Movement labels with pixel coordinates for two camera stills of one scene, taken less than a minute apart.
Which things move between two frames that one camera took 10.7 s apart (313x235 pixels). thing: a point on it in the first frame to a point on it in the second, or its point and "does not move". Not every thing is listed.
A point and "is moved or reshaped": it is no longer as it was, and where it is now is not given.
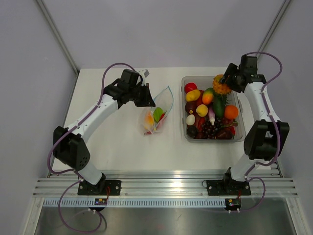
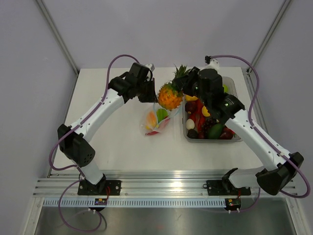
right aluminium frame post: (273, 26) does not move
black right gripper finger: (229, 73) to (181, 82)
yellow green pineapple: (219, 87) is moved or reshaped
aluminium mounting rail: (163, 183) does not move
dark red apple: (224, 133) does not move
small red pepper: (161, 122) to (151, 133)
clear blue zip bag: (152, 117) is moved or reshaped
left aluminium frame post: (43, 7) does not move
